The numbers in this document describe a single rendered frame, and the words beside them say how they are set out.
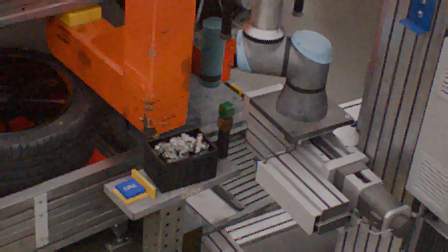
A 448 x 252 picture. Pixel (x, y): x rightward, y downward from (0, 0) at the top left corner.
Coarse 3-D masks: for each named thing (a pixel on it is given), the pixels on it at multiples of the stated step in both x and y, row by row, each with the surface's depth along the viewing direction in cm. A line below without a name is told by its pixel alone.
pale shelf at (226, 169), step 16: (224, 160) 289; (128, 176) 278; (144, 176) 279; (224, 176) 283; (112, 192) 271; (160, 192) 273; (176, 192) 273; (192, 192) 276; (128, 208) 265; (144, 208) 266; (160, 208) 270
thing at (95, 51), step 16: (48, 32) 319; (64, 32) 309; (80, 32) 306; (96, 32) 307; (112, 32) 286; (48, 48) 323; (64, 48) 313; (80, 48) 303; (96, 48) 297; (112, 48) 289; (80, 64) 306; (96, 64) 297; (112, 64) 290; (96, 80) 300; (112, 80) 291; (112, 96) 295
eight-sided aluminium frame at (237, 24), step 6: (240, 12) 336; (246, 12) 336; (240, 18) 336; (246, 18) 333; (234, 24) 334; (240, 24) 334; (234, 30) 330; (198, 36) 319; (234, 36) 332; (198, 42) 321; (198, 48) 323
